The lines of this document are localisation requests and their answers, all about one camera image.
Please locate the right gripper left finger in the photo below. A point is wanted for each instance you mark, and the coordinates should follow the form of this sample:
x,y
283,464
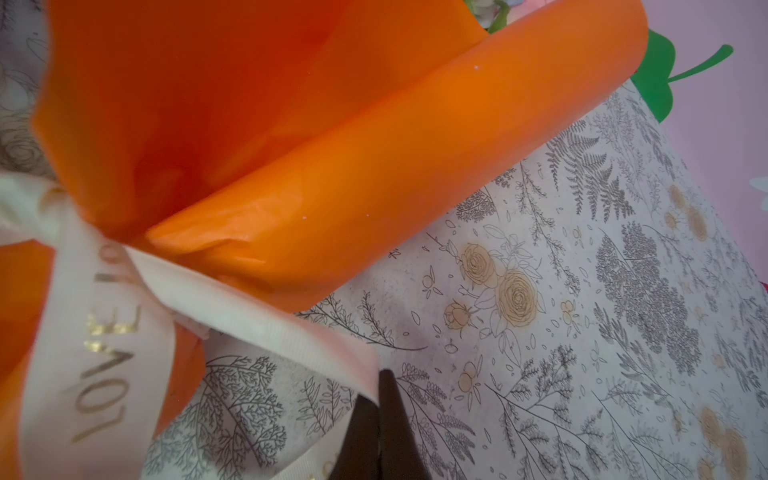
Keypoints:
x,y
359,455

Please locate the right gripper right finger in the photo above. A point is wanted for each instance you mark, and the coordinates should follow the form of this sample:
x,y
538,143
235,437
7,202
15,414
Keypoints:
x,y
399,457

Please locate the orange wrapping paper sheet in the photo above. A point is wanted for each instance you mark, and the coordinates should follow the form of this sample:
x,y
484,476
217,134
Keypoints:
x,y
193,165

